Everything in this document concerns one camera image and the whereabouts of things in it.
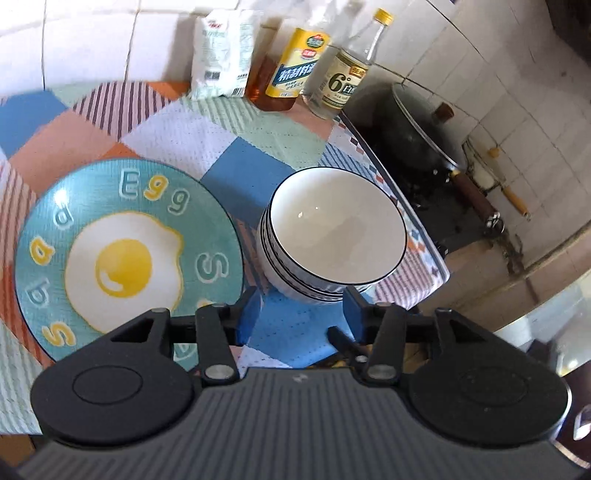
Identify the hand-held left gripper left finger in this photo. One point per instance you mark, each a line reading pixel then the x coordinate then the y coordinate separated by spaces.
pixel 247 318

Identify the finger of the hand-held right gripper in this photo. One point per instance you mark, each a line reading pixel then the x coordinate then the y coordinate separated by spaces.
pixel 344 344

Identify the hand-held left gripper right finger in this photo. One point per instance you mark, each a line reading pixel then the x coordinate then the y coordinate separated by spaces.
pixel 358 316

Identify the teal fried egg plate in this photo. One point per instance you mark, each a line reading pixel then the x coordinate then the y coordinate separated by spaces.
pixel 124 258

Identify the black wok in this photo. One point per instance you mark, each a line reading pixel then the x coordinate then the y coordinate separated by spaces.
pixel 415 143

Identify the checked striped tablecloth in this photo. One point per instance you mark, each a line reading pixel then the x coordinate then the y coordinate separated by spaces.
pixel 217 134

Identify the wok lid with brown knob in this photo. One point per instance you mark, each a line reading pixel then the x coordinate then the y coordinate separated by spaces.
pixel 415 115

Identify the clear vinegar bottle yellow cap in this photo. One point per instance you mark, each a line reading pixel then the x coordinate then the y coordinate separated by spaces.
pixel 339 78

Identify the yellow label oil bottle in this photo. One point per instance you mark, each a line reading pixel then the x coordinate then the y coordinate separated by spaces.
pixel 295 64

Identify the white powder bag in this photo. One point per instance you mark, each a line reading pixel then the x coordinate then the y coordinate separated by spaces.
pixel 221 55

